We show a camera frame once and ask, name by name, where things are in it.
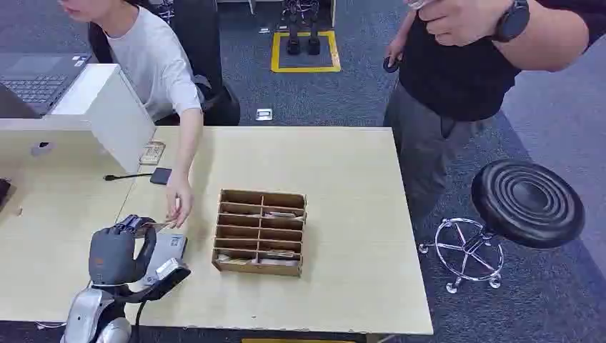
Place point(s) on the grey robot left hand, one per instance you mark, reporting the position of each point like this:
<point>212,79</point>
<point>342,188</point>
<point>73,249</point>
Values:
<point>111,255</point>

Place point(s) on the card with printed face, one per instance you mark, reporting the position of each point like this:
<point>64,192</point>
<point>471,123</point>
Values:
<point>152,228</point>

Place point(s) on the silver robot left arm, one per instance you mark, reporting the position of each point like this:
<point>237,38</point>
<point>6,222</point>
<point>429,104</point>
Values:
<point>87,315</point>

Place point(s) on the grey flat card reader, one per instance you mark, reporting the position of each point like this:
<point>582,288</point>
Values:
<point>166,248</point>

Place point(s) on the seated person's hand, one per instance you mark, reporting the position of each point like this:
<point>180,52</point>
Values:
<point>179,199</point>

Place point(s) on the small black device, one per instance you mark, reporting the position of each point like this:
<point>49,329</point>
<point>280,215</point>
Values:
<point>161,176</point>

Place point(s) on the black object at desk edge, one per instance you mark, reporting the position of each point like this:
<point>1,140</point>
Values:
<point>4,191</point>

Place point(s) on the card in wooden box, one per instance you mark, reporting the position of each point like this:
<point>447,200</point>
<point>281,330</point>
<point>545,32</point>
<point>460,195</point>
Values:
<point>236,260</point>
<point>280,253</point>
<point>281,215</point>

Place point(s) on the white desk partition box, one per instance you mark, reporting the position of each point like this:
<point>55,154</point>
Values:
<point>111,111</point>

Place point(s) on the wooden card box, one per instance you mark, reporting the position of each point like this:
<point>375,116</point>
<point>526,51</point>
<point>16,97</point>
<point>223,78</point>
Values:
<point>259,234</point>

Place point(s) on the grey laptop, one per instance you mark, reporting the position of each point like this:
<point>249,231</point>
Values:
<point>35,83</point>

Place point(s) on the seated person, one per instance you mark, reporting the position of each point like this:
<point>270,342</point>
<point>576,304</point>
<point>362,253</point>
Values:
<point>151,61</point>

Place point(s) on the silver floor socket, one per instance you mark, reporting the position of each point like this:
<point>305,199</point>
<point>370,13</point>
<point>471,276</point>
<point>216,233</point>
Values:
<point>263,114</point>

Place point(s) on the small white floor plate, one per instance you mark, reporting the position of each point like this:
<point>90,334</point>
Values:
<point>264,30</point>

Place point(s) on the black robot legs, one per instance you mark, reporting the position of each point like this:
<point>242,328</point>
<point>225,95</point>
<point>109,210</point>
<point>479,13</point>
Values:
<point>303,28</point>

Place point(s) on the small black handheld object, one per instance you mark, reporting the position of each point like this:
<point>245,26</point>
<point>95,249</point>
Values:
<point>390,65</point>

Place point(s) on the standing person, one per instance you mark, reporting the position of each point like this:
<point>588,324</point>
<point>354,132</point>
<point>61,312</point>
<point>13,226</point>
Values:
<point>449,85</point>

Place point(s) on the black round stool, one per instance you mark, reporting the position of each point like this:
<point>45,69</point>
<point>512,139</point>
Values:
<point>525,201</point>

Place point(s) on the black wrist watch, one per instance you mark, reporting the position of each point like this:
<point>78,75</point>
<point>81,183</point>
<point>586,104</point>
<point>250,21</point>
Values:
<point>512,21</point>

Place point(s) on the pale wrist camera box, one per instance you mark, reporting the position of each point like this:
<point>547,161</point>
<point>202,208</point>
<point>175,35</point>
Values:
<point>168,274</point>

